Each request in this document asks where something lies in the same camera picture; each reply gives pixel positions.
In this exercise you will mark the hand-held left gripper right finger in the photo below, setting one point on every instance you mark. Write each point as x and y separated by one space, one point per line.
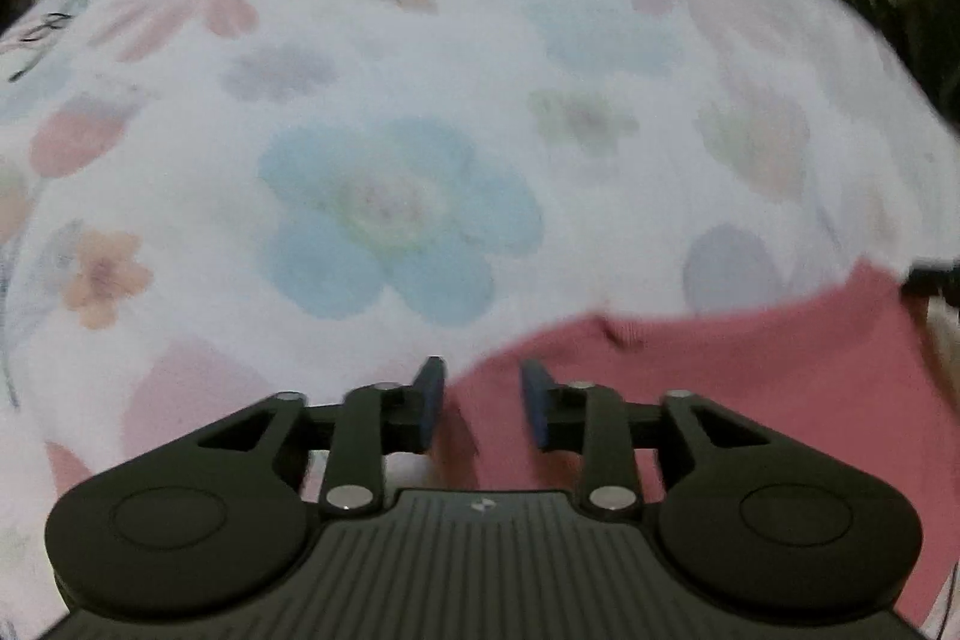
534 400

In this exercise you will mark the pink turtleneck sweater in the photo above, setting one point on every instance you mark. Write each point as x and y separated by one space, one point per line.
787 370

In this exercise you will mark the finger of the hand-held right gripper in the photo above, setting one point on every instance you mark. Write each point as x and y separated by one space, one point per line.
934 280

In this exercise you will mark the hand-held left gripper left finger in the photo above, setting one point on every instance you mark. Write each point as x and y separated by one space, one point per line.
431 385

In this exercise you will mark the white floral fleece blanket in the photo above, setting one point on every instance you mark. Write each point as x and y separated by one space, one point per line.
375 48

